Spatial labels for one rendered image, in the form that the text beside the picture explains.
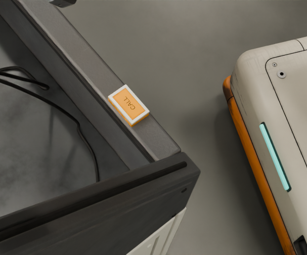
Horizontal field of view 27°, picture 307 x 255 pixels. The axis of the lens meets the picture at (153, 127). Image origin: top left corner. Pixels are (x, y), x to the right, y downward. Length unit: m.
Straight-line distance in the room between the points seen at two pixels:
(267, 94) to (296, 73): 0.10
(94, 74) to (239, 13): 1.29
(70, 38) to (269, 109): 0.85
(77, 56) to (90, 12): 1.19
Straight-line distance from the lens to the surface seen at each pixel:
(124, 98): 0.83
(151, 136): 0.82
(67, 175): 0.93
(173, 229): 1.04
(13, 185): 0.93
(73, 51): 0.88
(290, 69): 1.71
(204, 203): 1.81
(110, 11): 2.06
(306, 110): 1.67
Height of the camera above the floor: 1.70
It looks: 66 degrees down
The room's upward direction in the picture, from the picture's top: 12 degrees clockwise
